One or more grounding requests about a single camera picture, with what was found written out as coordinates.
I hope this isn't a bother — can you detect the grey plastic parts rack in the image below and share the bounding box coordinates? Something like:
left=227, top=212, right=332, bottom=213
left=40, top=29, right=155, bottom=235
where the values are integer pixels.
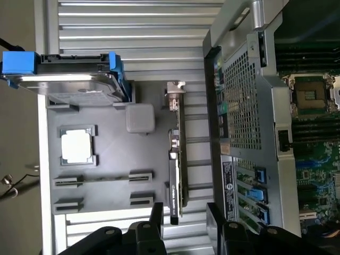
left=45, top=79, right=215, bottom=216

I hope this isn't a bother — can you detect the silver CPU chip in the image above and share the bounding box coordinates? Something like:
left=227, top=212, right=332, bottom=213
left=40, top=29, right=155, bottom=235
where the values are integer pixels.
left=61, top=131, right=94, bottom=163

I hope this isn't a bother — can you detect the green motherboard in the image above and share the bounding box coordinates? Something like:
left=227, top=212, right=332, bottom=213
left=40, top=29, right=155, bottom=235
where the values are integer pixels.
left=275, top=44, right=340, bottom=240

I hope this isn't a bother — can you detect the black RAM slot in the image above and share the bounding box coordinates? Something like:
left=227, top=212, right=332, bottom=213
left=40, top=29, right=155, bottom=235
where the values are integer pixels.
left=292, top=124, right=340, bottom=131
left=276, top=54, right=340, bottom=61
left=276, top=48, right=340, bottom=56
left=276, top=59, right=340, bottom=66
left=292, top=119, right=340, bottom=126
left=277, top=65, right=340, bottom=72

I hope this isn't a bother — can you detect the grey metal PC case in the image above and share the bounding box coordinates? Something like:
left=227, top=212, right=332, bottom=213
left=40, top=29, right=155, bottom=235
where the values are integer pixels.
left=202, top=0, right=340, bottom=255

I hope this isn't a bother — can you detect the hard disk in blue carrier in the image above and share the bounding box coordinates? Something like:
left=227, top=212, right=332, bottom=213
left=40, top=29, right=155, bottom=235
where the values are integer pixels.
left=0, top=50, right=131, bottom=107

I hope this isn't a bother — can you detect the CPU socket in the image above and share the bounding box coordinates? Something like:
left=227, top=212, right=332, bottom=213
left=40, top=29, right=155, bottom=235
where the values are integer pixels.
left=282, top=72, right=340, bottom=117

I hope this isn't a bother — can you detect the black wire metal connector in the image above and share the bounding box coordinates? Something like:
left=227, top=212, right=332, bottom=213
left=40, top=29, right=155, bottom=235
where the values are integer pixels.
left=0, top=164, right=40, bottom=200

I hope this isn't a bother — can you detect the thick black cable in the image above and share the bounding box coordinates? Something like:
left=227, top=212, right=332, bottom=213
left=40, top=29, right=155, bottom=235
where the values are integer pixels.
left=0, top=37, right=22, bottom=53

